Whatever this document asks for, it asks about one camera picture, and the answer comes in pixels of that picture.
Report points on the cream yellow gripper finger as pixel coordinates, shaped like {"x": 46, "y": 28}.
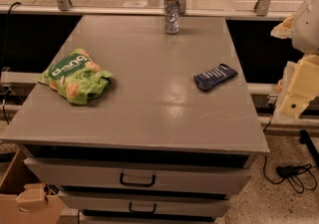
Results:
{"x": 299, "y": 87}

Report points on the blue rxbar blueberry wrapper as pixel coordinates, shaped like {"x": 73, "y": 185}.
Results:
{"x": 208, "y": 80}

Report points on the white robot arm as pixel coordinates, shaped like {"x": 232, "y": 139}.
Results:
{"x": 302, "y": 28}

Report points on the silver patterned drink can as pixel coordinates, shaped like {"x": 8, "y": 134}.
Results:
{"x": 171, "y": 16}

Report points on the green snack chip bag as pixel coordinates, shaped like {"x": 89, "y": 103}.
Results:
{"x": 77, "y": 78}

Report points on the brown cardboard box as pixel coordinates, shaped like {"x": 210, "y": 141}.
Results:
{"x": 24, "y": 199}

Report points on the black power adapter with cable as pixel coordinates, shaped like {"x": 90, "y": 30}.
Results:
{"x": 291, "y": 173}

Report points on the black upper drawer handle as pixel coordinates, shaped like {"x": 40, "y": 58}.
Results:
{"x": 137, "y": 181}

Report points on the black drawer handle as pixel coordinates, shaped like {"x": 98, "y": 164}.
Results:
{"x": 137, "y": 181}
{"x": 144, "y": 208}

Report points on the black lower drawer handle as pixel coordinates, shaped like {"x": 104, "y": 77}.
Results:
{"x": 144, "y": 208}

